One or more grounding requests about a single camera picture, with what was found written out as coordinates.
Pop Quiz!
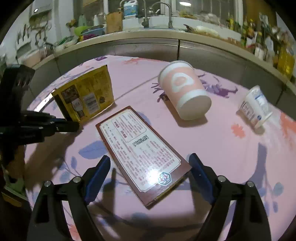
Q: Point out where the wooden cutting board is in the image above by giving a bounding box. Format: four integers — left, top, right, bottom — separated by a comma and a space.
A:
106, 11, 122, 34

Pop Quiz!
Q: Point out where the yellow oil bottle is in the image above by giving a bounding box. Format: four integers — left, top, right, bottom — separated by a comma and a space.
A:
277, 45, 295, 80

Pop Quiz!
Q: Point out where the white yogurt cup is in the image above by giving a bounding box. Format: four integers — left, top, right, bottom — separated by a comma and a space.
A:
239, 85, 273, 129

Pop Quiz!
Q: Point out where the yellow snack bag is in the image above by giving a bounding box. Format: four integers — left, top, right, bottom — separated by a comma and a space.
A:
53, 65, 114, 123

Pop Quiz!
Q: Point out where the pink paper cup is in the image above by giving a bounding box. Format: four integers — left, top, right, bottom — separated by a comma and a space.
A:
158, 60, 212, 121

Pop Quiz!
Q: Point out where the blue detergent bottle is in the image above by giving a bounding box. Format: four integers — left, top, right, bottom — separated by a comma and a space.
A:
120, 1, 138, 19

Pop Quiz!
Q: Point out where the steel kitchen faucet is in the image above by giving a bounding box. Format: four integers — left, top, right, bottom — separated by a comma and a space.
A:
142, 1, 173, 29

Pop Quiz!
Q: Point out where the brown paper box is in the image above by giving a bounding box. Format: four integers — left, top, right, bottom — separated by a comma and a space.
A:
96, 106, 191, 207

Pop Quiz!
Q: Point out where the pink floral tablecloth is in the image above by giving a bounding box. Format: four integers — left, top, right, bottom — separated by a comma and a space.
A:
23, 55, 296, 241

